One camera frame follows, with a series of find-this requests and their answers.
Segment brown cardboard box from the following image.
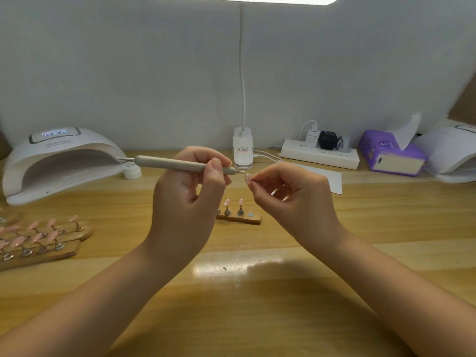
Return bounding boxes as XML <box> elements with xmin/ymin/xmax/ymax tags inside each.
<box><xmin>0</xmin><ymin>132</ymin><xmax>12</xmax><ymax>162</ymax></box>

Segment black plug adapter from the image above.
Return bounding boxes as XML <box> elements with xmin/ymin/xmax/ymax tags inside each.
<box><xmin>318</xmin><ymin>130</ymin><xmax>340</xmax><ymax>151</ymax></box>

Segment grey dotting pen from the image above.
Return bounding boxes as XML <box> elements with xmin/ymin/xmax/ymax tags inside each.
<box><xmin>117</xmin><ymin>155</ymin><xmax>240</xmax><ymax>176</ymax></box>

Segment white desk lamp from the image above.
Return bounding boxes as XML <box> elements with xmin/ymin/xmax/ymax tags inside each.
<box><xmin>156</xmin><ymin>0</ymin><xmax>343</xmax><ymax>170</ymax></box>

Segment white tissue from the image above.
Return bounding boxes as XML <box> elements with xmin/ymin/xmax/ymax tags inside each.
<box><xmin>392</xmin><ymin>112</ymin><xmax>422</xmax><ymax>152</ymax></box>

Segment brown wooden board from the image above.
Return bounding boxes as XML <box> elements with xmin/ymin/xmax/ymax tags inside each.
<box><xmin>448</xmin><ymin>70</ymin><xmax>476</xmax><ymax>125</ymax></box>

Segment person's right hand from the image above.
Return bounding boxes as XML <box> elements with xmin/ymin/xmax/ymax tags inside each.
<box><xmin>245</xmin><ymin>162</ymin><xmax>347</xmax><ymax>257</ymax></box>

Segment purple tissue box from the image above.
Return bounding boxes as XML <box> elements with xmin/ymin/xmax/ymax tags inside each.
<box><xmin>359</xmin><ymin>130</ymin><xmax>428</xmax><ymax>177</ymax></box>

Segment white nail lamp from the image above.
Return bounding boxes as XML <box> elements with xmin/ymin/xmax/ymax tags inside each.
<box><xmin>2</xmin><ymin>127</ymin><xmax>129</xmax><ymax>207</ymax></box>
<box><xmin>416</xmin><ymin>124</ymin><xmax>476</xmax><ymax>183</ymax></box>

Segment wooden stands with pink nails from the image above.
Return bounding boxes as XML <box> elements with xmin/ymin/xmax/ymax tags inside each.
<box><xmin>0</xmin><ymin>214</ymin><xmax>95</xmax><ymax>272</ymax></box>

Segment white charger plug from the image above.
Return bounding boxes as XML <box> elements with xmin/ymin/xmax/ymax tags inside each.
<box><xmin>303</xmin><ymin>127</ymin><xmax>321</xmax><ymax>148</ymax></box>

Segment wooden nail holder strip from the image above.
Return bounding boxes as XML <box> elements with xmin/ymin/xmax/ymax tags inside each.
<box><xmin>216</xmin><ymin>198</ymin><xmax>263</xmax><ymax>225</ymax></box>

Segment person's left hand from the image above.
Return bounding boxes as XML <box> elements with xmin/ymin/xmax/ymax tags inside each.
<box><xmin>145</xmin><ymin>146</ymin><xmax>233</xmax><ymax>276</ymax></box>

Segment person's right forearm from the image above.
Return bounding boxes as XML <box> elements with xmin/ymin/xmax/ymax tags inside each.
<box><xmin>320</xmin><ymin>233</ymin><xmax>476</xmax><ymax>357</ymax></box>

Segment white power strip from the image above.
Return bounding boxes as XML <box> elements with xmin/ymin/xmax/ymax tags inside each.
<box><xmin>280</xmin><ymin>139</ymin><xmax>361</xmax><ymax>171</ymax></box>

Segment person's left forearm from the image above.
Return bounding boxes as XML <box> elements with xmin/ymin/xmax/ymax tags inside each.
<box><xmin>0</xmin><ymin>245</ymin><xmax>185</xmax><ymax>357</ymax></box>

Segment white paper sheet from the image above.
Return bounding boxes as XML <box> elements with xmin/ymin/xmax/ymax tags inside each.
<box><xmin>297</xmin><ymin>164</ymin><xmax>344</xmax><ymax>195</ymax></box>

